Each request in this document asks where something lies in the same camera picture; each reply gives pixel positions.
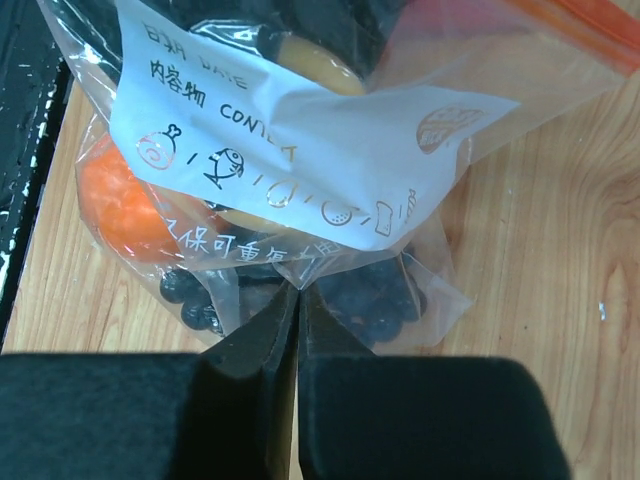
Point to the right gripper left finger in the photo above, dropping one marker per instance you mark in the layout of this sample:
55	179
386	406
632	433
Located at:
225	413

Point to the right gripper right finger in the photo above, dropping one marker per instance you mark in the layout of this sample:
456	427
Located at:
364	416

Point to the orange fake orange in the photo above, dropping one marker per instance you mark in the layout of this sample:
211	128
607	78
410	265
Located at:
115	205

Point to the clear zip bag orange seal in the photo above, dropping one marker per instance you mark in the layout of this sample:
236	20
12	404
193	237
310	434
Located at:
191	95

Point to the small yellow fake fruit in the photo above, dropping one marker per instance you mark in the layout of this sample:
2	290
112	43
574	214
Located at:
318	65

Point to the dark blueberry cluster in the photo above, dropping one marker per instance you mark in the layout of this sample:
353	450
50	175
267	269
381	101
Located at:
372	302

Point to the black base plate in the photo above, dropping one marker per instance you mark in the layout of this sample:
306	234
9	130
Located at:
34	91

